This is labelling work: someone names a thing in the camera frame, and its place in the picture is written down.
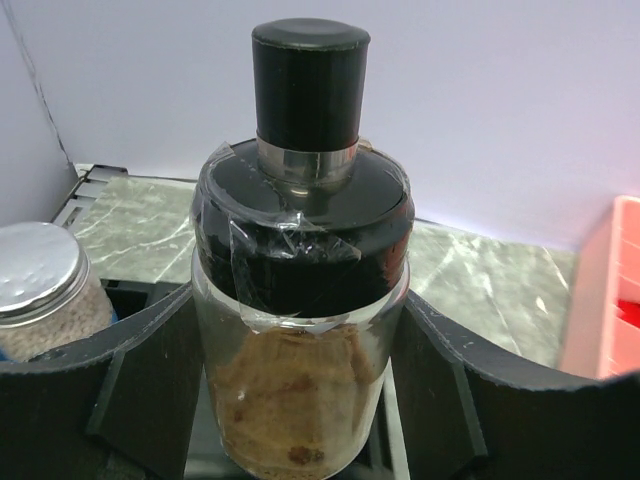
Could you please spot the pink divided storage box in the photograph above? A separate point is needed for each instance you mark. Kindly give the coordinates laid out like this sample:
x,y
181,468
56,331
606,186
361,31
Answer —
x,y
597,343

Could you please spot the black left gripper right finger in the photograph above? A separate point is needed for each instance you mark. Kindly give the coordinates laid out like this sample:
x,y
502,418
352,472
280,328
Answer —
x,y
470,409

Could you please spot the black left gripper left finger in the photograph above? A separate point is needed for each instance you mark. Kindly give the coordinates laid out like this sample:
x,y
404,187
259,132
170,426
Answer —
x,y
117,405

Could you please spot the black cap brown powder bottle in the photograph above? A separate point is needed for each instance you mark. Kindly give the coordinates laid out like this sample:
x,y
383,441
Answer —
x,y
300,267

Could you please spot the red item middle compartment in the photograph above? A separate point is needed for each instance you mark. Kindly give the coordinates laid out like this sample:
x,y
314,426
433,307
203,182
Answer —
x,y
629,312

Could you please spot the black divided organizer tray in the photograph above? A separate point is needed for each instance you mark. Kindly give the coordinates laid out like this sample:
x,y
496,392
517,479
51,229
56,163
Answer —
x,y
206,458

